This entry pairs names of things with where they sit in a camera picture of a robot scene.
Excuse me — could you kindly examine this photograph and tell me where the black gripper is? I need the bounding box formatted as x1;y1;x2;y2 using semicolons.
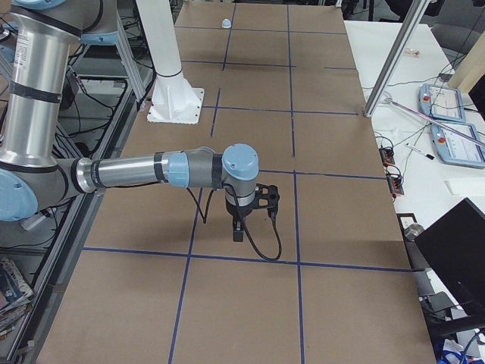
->
225;193;252;242

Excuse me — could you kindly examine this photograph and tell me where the light blue call bell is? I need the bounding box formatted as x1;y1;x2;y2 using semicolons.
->
221;19;232;29

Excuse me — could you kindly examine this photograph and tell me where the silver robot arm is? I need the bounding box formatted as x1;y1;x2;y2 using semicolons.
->
1;1;258;242

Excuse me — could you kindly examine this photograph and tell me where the brown paper table cover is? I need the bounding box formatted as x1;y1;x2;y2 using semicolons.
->
36;3;439;364

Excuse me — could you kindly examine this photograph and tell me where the orange black connector box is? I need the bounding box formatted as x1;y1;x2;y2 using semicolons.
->
379;146;395;166

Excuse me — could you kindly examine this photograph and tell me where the white side table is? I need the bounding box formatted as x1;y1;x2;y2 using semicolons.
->
343;19;485;300

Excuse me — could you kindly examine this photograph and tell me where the metal reacher grabber stick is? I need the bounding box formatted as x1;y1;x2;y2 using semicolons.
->
383;97;485;148

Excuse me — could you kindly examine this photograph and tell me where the black marker pen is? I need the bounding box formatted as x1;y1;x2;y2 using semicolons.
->
405;143;435;160

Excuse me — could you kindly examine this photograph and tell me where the black laptop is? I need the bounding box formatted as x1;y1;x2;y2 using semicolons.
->
415;198;484;315

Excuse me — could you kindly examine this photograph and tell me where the lower teach pendant tablet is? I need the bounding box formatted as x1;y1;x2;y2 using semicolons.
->
430;124;484;169

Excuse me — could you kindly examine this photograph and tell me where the teach pendant tablet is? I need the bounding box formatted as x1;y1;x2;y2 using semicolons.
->
430;124;484;169
418;83;466;123

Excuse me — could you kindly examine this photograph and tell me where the stack of magazines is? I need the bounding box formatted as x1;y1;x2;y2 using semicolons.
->
1;256;33;340

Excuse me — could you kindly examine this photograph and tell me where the white foam block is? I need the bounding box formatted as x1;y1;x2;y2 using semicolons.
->
444;177;485;196

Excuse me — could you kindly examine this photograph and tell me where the upper teach pendant tablet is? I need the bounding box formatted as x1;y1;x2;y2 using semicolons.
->
418;83;466;123

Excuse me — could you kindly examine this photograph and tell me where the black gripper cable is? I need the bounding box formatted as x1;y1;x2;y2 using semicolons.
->
188;181;283;262

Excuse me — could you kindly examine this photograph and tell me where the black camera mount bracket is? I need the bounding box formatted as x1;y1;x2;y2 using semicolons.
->
252;184;280;219

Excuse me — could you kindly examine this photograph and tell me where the white pedestal column base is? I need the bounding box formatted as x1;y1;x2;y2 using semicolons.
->
136;0;205;124

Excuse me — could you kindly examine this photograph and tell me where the aluminium frame post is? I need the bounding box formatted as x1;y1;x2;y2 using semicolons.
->
363;0;430;118

